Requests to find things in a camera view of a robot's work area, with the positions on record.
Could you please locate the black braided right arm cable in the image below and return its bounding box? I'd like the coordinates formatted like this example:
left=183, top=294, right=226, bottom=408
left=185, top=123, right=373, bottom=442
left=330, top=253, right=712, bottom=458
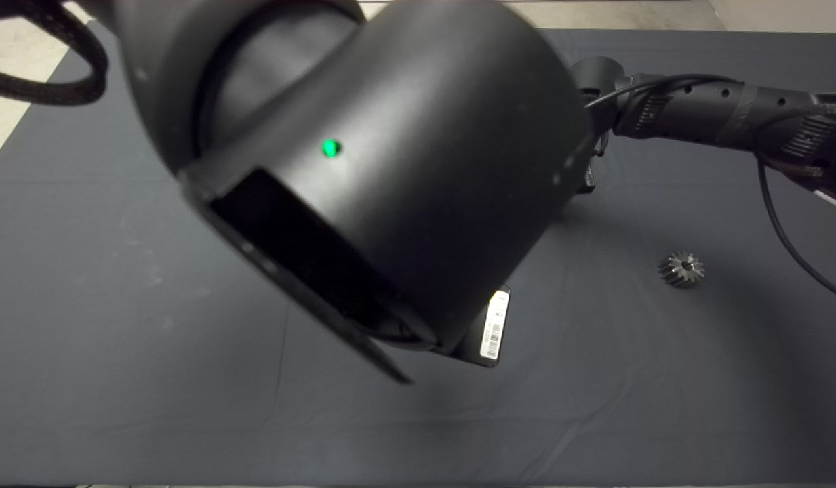
left=778, top=94, right=836, bottom=178

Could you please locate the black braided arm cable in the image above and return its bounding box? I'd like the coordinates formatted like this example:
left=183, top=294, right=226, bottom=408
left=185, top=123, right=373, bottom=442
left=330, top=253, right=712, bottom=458
left=0, top=0, right=111, bottom=107
left=778, top=94, right=836, bottom=178

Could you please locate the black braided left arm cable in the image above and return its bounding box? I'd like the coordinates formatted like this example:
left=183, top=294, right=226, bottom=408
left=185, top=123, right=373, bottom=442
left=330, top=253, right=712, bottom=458
left=0, top=0, right=111, bottom=107

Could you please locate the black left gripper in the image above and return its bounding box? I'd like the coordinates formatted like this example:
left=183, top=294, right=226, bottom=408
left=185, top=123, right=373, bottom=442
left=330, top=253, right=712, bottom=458
left=435, top=285, right=513, bottom=369

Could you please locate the dark grey table cloth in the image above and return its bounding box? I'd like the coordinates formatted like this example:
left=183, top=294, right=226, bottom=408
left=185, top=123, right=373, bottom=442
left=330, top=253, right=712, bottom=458
left=0, top=27, right=836, bottom=486

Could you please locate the larger steel gear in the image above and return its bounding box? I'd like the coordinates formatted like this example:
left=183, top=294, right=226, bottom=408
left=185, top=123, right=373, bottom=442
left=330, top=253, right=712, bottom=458
left=658, top=251, right=705, bottom=289

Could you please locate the thin black right camera cable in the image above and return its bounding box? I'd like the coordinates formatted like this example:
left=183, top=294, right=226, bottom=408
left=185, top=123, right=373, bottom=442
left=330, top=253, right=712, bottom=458
left=584, top=73, right=836, bottom=304

